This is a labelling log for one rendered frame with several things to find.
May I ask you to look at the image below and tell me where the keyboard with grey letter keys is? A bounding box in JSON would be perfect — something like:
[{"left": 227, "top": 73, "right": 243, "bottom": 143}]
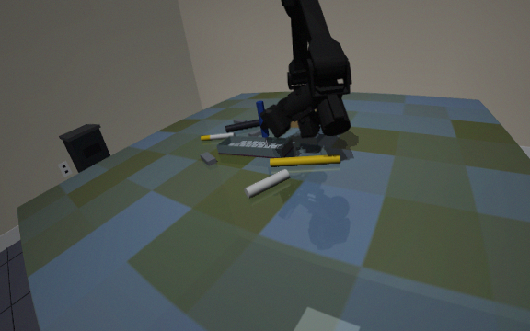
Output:
[{"left": 216, "top": 135, "right": 294, "bottom": 158}]

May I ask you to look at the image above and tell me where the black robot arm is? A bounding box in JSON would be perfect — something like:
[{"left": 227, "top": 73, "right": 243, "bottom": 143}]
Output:
[{"left": 282, "top": 0, "right": 351, "bottom": 138}]

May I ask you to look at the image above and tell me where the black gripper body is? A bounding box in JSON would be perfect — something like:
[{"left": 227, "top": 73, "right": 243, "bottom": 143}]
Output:
[{"left": 260, "top": 85, "right": 316, "bottom": 138}]

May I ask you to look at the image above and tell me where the blue stylus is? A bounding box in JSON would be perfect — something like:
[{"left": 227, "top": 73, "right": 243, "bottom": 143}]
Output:
[{"left": 256, "top": 101, "right": 269, "bottom": 143}]

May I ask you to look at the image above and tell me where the black cylinder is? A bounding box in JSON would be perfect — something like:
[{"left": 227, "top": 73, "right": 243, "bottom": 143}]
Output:
[{"left": 225, "top": 120, "right": 259, "bottom": 133}]

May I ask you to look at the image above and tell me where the grey cylinder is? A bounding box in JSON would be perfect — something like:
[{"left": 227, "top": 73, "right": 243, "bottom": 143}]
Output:
[{"left": 244, "top": 169, "right": 289, "bottom": 198}]

